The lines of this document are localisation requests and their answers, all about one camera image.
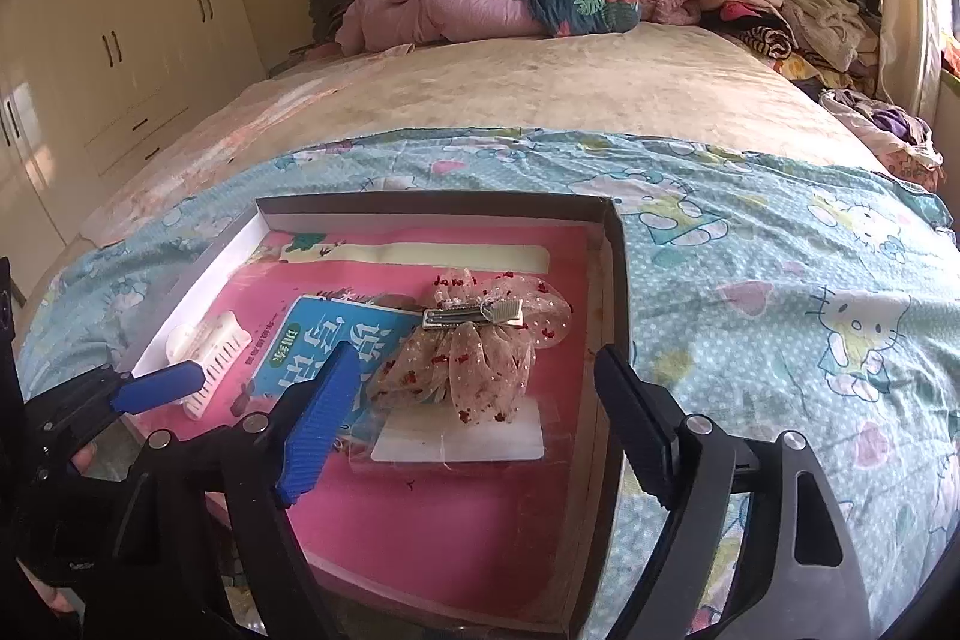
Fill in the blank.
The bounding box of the sheer bow hair clip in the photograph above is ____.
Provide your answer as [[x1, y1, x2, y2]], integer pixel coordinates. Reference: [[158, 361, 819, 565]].
[[366, 268, 573, 424]]

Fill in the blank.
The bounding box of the clear packaged hair accessory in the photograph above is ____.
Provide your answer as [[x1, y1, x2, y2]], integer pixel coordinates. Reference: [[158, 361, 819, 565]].
[[345, 396, 574, 473]]

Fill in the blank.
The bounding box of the person's left hand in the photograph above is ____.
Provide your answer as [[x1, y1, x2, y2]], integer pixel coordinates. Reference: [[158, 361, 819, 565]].
[[29, 443, 100, 614]]

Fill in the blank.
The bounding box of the pile of clothes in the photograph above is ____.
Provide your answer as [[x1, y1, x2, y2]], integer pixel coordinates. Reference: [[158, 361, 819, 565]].
[[698, 0, 947, 191]]

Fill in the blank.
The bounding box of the cream wardrobe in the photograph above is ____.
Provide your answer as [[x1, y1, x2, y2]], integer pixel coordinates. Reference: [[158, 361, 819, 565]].
[[2, 0, 265, 294]]

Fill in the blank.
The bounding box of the Hello Kitty blue bedsheet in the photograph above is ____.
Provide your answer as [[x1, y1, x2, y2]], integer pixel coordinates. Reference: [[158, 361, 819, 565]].
[[13, 125, 960, 640]]

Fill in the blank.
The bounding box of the pink folded quilt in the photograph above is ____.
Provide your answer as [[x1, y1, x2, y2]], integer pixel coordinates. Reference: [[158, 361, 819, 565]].
[[334, 0, 701, 55]]

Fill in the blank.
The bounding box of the dark shallow cardboard box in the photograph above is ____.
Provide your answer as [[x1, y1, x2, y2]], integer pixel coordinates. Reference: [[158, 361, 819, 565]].
[[121, 190, 626, 638]]

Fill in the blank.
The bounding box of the beige bed cover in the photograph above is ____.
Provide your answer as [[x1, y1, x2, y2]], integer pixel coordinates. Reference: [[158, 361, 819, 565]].
[[78, 19, 887, 249]]

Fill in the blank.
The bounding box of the white hair comb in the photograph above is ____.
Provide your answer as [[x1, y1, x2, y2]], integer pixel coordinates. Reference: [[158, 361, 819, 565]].
[[166, 310, 252, 420]]

